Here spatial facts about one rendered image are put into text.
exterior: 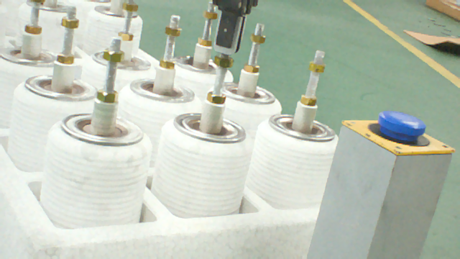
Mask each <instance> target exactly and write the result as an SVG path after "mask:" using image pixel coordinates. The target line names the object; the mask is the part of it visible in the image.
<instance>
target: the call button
mask: <svg viewBox="0 0 460 259"><path fill-rule="evenodd" d="M377 121H378V123H379V124H381V127H380V131H381V132H383V133H384V134H386V135H389V136H391V137H394V138H397V139H398V140H404V141H416V140H417V139H418V135H423V134H425V131H426V124H425V122H423V121H422V120H421V119H419V118H417V117H414V116H412V115H409V114H404V112H397V111H390V110H387V111H383V112H380V114H379V118H378V120H377Z"/></svg>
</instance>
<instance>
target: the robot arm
mask: <svg viewBox="0 0 460 259"><path fill-rule="evenodd" d="M212 3H213V5H216V6H218V10H219V11H221V13H220V17H219V21H218V27H217V28H216V34H215V39H214V43H213V48H214V50H215V51H216V52H220V53H225V54H228V55H232V54H234V53H237V52H239V51H240V49H241V44H242V38H243V37H244V30H245V26H246V21H247V16H246V14H250V13H251V11H252V7H253V6H254V7H256V6H257V5H258V3H259V0H212Z"/></svg>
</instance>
